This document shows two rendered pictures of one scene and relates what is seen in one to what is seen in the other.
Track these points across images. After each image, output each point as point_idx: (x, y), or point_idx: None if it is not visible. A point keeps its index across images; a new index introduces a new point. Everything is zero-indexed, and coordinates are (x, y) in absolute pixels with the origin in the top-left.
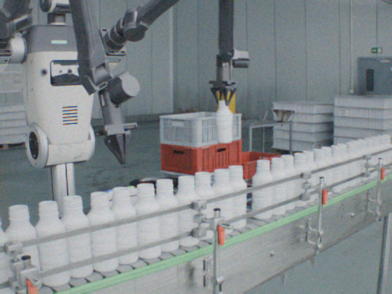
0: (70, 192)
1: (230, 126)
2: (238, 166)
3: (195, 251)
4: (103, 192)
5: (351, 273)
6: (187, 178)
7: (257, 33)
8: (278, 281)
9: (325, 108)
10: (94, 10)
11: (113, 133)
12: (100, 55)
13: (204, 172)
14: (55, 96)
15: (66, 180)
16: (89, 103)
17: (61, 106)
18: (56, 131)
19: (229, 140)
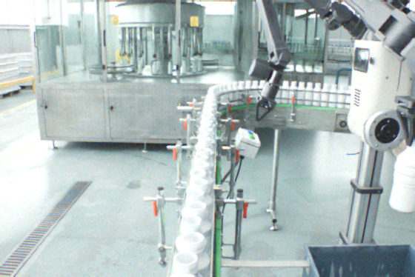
0: (361, 166)
1: (396, 181)
2: (206, 140)
3: (193, 165)
4: (209, 112)
5: None
6: (207, 127)
7: None
8: None
9: None
10: (264, 15)
11: (256, 98)
12: (270, 46)
13: (208, 130)
14: (353, 78)
15: (361, 155)
16: (366, 91)
17: (354, 88)
18: (350, 107)
19: (390, 202)
